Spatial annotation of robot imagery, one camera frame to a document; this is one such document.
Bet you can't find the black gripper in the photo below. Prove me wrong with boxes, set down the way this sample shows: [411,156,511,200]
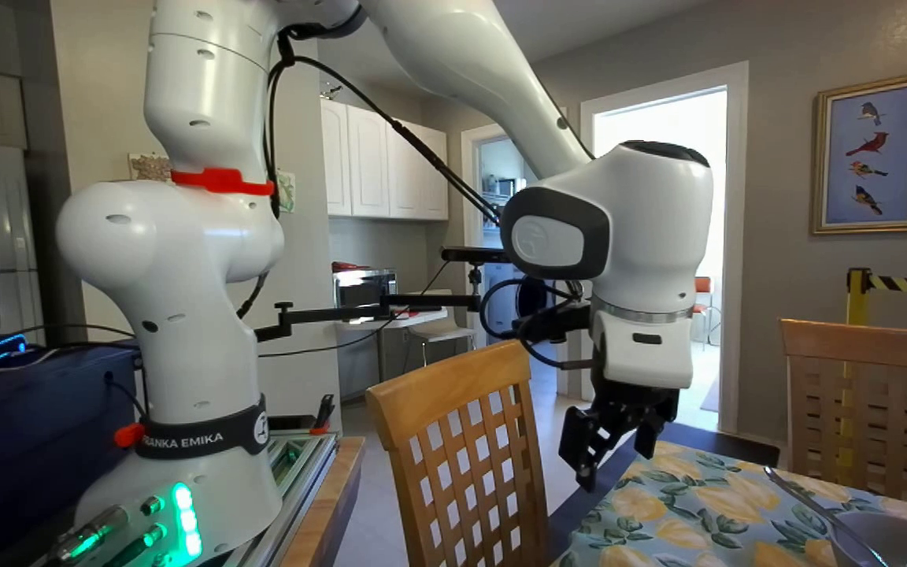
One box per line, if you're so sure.
[560,375,684,494]

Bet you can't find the lemon print cloth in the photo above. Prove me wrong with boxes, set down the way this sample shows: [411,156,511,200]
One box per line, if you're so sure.
[556,438,907,567]

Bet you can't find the grey translucent plastic bag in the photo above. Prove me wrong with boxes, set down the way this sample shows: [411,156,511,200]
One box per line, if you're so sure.
[764,466,907,567]

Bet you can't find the white kitchen cabinets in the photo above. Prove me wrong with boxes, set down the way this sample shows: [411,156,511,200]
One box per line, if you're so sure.
[317,94,455,224]

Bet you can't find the framed bird picture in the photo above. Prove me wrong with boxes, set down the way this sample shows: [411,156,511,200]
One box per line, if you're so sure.
[811,69,907,239]

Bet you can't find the control box with green lights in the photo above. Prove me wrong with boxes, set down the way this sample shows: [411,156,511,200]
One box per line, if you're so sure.
[26,436,341,567]

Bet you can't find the dark blue case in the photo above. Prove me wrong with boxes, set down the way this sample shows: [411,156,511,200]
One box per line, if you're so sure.
[0,343,143,567]

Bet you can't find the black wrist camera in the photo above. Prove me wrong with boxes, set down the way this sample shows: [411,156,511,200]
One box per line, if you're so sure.
[515,276,595,348]

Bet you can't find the black looped wrist cable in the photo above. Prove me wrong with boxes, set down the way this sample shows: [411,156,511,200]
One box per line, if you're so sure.
[476,275,595,372]

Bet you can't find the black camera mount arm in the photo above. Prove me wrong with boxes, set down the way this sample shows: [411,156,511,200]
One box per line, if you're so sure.
[251,294,483,348]

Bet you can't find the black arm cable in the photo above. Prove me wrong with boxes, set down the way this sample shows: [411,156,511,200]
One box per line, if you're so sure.
[263,29,511,230]

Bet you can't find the white light switch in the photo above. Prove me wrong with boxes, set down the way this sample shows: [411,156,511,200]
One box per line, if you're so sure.
[274,171,300,219]

